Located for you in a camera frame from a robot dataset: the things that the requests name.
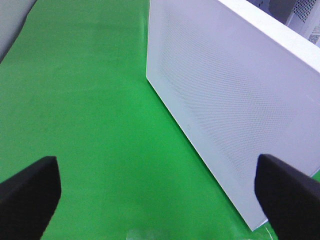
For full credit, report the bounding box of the white microwave door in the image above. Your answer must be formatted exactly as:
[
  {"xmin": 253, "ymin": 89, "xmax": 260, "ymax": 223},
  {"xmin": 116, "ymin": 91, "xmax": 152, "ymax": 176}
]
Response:
[{"xmin": 146, "ymin": 0, "xmax": 320, "ymax": 231}]

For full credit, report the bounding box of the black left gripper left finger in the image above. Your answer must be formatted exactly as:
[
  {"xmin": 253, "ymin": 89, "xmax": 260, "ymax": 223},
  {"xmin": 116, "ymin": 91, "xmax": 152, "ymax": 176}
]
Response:
[{"xmin": 0, "ymin": 156, "xmax": 62, "ymax": 240}]

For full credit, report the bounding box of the clear tape strip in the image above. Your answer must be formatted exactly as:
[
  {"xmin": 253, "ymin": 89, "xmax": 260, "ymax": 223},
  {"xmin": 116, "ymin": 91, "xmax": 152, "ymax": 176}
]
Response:
[{"xmin": 125, "ymin": 228, "xmax": 169, "ymax": 240}]

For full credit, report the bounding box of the white microwave oven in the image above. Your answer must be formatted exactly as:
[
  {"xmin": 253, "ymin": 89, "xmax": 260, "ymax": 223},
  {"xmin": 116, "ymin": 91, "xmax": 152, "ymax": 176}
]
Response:
[{"xmin": 246, "ymin": 0, "xmax": 320, "ymax": 48}]

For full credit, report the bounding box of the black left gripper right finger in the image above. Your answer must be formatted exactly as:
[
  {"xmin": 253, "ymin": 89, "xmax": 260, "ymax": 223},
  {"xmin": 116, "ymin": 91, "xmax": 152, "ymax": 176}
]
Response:
[{"xmin": 254, "ymin": 154, "xmax": 320, "ymax": 240}]

